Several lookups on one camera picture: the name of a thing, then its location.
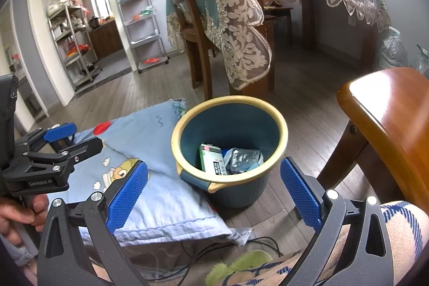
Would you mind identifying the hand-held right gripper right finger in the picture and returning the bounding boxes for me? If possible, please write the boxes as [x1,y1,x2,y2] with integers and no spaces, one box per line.
[280,157,394,286]

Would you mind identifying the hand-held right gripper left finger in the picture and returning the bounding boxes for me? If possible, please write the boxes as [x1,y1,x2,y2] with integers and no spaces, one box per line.
[37,158,150,286]

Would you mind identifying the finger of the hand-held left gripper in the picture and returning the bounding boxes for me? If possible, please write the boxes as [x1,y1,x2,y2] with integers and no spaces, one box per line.
[2,136,104,194]
[13,122,78,156]

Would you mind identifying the silver blister pack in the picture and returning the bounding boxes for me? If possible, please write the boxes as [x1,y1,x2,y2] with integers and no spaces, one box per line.
[230,148,264,173]

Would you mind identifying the green white carton box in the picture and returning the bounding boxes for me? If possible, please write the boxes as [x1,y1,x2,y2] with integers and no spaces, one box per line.
[199,143,232,176]

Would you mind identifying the teal waste bin yellow rim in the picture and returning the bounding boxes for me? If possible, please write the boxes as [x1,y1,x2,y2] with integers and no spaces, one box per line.
[171,96,289,209]

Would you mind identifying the person's left forearm grey sleeve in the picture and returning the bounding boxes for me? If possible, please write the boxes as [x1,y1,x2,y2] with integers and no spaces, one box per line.
[0,234,39,286]

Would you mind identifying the person's left hand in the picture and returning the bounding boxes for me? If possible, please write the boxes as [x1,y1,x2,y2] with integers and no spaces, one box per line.
[0,195,50,248]

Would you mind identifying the cartoon printed blue blanket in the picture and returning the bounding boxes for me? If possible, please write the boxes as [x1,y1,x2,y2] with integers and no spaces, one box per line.
[50,98,235,248]

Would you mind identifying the metal shelf rack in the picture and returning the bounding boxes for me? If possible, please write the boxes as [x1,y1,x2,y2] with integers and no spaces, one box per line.
[47,3,103,87]

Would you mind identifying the green slipper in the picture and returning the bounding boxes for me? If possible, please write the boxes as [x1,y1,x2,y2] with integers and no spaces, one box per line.
[205,249,273,286]

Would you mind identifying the wooden kitchen cabinet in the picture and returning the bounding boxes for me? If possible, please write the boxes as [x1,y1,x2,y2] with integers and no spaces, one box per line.
[89,20,124,59]

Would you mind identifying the person's right leg plaid pants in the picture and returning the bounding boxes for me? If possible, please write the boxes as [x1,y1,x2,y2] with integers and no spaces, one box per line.
[214,200,429,286]

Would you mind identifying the grey trolley cart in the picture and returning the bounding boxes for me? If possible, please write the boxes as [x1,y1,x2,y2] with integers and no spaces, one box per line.
[116,0,170,74]

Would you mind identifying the glossy wooden chair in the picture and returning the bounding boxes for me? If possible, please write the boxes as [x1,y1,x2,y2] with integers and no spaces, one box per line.
[317,68,429,216]

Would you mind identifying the teal lace tablecloth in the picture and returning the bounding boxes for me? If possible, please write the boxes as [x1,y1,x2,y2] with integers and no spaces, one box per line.
[166,0,393,90]

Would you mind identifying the clear plastic bag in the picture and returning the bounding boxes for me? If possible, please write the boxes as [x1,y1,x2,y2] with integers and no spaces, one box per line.
[414,45,429,75]
[379,26,409,70]

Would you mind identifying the black cable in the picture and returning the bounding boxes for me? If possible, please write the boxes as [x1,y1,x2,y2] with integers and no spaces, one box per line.
[151,236,282,280]

